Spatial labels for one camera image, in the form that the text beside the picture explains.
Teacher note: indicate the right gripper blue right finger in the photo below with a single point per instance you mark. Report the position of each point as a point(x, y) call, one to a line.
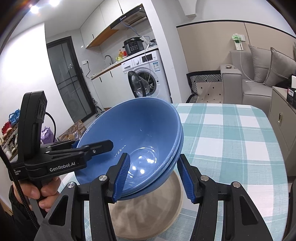
point(241, 218)

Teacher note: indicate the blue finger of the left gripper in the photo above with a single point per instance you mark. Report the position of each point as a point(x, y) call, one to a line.
point(64, 144)
point(88, 149)

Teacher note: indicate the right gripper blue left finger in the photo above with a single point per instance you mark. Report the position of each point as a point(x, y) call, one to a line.
point(65, 220)

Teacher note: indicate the blue bowl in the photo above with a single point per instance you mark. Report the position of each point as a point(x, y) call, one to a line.
point(164, 176)
point(148, 129)

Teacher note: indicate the large cream plate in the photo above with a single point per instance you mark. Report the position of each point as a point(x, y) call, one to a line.
point(149, 215)

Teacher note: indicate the white kitchen counter cabinet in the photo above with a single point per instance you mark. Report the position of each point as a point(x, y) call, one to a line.
point(112, 85)

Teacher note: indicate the person's left hand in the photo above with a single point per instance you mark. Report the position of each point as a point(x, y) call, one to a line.
point(49, 192)

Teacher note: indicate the cardboard box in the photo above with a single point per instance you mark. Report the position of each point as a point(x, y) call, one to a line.
point(75, 132)

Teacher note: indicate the teal checkered tablecloth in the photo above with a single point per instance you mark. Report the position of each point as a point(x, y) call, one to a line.
point(235, 142)

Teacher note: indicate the black glass door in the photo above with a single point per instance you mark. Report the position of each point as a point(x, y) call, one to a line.
point(70, 80)

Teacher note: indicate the white washing machine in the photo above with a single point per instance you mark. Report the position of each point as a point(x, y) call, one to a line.
point(146, 76)

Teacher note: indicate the black pressure cooker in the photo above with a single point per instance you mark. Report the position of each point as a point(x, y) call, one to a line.
point(133, 45)

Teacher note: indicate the grey bedside cabinet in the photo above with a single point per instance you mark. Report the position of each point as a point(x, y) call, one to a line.
point(282, 119)

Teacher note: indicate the patterned floor cushion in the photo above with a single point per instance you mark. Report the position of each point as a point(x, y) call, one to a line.
point(206, 87)

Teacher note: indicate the range hood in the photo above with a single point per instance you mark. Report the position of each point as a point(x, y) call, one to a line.
point(132, 18)

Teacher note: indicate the grey sofa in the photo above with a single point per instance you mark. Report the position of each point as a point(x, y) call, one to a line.
point(252, 74)

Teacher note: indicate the black box on cabinet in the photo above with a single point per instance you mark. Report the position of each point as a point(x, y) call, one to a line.
point(291, 92)

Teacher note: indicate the grey cushion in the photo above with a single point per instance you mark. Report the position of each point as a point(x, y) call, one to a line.
point(281, 68)
point(261, 62)

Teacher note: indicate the white power strip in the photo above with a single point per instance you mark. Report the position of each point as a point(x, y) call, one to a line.
point(238, 42)

